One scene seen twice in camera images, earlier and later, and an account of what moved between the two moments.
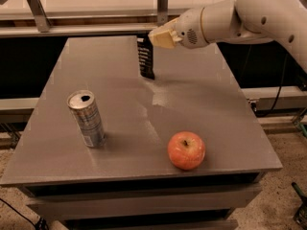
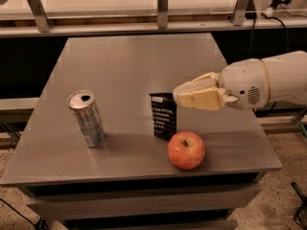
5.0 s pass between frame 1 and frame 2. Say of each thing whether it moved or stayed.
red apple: stayed
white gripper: moved
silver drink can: stayed
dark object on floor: stayed
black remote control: moved
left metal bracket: stayed
